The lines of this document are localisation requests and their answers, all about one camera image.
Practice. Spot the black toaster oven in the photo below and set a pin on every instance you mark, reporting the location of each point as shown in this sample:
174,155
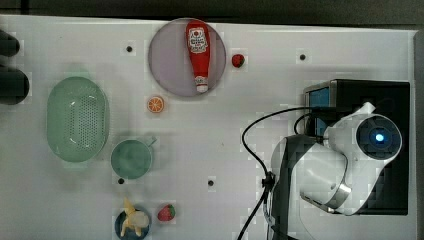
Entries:
391,99

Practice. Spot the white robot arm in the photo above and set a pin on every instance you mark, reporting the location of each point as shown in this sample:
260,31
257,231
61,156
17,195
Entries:
322,184

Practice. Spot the orange slice toy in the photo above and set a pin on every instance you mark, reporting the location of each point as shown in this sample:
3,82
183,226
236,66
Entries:
155,104

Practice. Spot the strawberry near plate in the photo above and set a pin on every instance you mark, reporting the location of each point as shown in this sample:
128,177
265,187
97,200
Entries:
238,60

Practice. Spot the grey round plate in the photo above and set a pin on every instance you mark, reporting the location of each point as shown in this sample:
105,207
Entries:
169,61

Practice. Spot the red ketchup bottle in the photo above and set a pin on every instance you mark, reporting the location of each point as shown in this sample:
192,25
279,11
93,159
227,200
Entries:
198,46

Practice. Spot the strawberry near blue bowl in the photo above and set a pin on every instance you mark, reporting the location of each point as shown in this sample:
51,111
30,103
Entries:
167,213

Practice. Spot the peeled banana toy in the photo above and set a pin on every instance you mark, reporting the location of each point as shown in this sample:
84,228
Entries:
135,220

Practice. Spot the small blue bowl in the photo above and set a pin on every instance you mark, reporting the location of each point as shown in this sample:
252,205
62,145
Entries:
130,234

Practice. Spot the green oval colander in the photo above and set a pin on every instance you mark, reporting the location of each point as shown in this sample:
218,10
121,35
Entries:
77,119

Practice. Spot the green cup with handle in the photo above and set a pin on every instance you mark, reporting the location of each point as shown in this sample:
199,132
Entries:
133,158

